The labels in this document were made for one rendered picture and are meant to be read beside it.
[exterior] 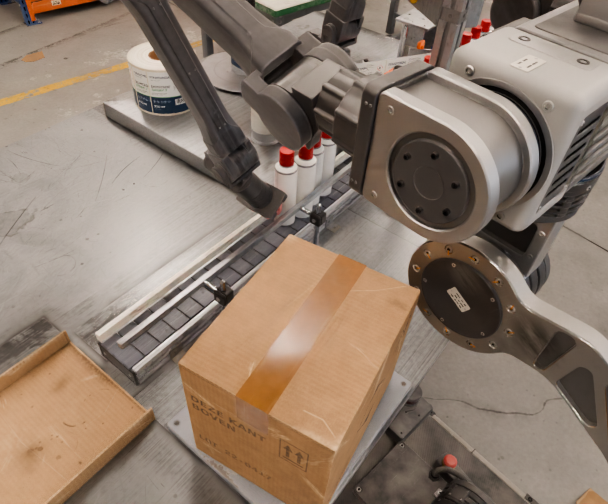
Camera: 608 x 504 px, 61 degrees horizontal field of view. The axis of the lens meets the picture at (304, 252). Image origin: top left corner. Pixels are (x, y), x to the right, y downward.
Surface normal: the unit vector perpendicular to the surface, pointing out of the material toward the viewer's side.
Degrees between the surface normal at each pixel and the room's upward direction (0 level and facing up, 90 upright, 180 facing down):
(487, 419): 0
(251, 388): 0
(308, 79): 18
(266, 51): 27
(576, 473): 0
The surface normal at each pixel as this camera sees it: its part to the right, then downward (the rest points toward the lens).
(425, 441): 0.06, -0.70
